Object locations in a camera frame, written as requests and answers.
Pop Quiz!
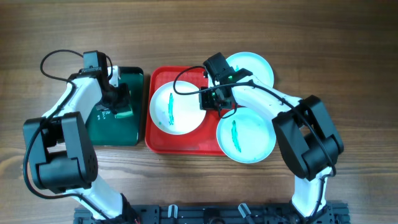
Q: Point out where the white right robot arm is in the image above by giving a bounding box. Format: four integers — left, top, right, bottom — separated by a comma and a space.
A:
199, 69, 344, 222

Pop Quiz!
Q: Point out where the green scrubbing sponge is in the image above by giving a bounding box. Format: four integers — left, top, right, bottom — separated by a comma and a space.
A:
114, 105, 134, 119

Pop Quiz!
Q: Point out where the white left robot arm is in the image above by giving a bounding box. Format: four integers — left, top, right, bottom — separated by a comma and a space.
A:
23, 72, 140, 223

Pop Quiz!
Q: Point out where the black aluminium base frame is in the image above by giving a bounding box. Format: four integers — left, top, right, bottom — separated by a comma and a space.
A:
73, 202, 351, 224

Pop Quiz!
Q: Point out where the red plastic tray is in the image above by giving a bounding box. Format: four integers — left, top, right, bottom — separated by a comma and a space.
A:
145, 65, 224, 156

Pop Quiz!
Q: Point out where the white plate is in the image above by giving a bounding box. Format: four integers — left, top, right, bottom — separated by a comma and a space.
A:
216, 108, 276, 164
207, 51, 275, 91
149, 81, 206, 135

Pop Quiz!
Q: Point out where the black tray with green water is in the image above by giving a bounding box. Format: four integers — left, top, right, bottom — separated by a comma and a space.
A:
86, 66, 144, 146

